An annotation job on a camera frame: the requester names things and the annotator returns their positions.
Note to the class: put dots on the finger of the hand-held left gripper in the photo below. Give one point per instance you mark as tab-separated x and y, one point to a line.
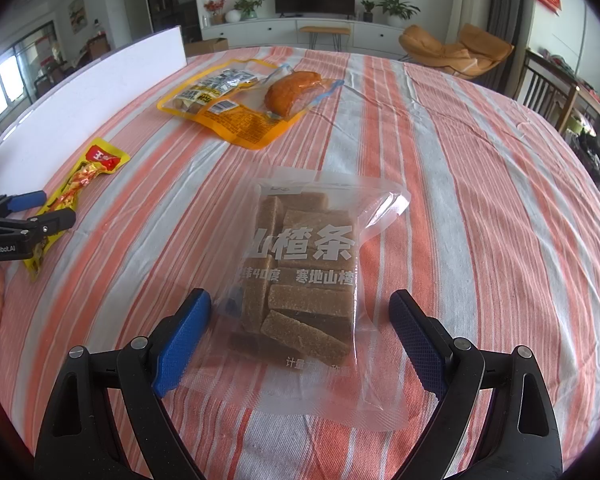
27	200
55	221

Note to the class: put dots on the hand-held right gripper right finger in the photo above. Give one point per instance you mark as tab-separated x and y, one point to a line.
420	345

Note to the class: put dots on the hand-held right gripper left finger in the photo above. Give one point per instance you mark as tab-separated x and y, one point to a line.
182	345

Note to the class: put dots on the narrow yellow red-label snack packet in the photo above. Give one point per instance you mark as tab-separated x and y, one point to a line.
87	170

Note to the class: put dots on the clear bag of brown bars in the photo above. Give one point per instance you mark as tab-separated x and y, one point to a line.
300	305

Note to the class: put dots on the orange packet of small snacks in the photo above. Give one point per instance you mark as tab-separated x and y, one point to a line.
240	122

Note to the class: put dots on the clear packed orange sausage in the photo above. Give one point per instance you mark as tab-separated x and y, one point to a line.
292	91

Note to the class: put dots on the white foam board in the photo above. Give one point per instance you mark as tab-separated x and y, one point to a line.
80	85

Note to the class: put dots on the orange white striped cloth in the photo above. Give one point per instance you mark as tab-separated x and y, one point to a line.
480	210

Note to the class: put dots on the cardboard box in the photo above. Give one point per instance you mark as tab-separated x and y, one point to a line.
207	46

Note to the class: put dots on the red flower plant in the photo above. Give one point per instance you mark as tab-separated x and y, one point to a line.
215	7

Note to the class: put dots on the dark wooden chair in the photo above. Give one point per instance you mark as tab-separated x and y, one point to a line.
545	87

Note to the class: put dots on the green potted plant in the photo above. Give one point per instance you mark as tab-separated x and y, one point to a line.
249	6

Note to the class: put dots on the white television cabinet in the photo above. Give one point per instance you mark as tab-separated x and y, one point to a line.
275	32

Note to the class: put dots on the orange lounge chair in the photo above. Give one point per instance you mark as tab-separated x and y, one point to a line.
455	52

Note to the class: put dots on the wooden stool with metal legs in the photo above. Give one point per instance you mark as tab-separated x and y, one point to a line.
325	31

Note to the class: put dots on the large leafy potted plant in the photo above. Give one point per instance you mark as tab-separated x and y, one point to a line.
397	10

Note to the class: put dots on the small potted plant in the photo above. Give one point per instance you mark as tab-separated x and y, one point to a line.
368	10

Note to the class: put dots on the grey curtain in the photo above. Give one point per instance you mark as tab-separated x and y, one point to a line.
510	10

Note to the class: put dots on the white curtain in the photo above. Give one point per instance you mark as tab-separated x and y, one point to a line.
472	0

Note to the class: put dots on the framed wall picture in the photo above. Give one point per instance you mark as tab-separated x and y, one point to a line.
77	14

